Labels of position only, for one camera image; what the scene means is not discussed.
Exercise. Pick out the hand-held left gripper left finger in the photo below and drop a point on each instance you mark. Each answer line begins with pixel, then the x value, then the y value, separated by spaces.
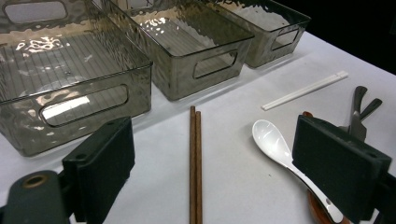
pixel 99 168

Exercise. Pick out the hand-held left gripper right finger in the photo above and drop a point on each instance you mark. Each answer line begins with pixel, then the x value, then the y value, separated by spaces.
pixel 336 165

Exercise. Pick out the brown wooden spoon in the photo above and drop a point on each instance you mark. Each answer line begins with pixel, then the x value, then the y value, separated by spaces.
pixel 317 213

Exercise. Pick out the white ceramic spoon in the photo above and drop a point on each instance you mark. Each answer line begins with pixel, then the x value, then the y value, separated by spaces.
pixel 271 140

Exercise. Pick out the brown wooden chopstick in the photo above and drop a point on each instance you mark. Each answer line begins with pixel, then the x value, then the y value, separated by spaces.
pixel 192 161
pixel 199 168

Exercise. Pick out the smoky transparent plastic bin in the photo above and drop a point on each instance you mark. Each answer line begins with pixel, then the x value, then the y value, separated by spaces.
pixel 264 53
pixel 186 37
pixel 77 62

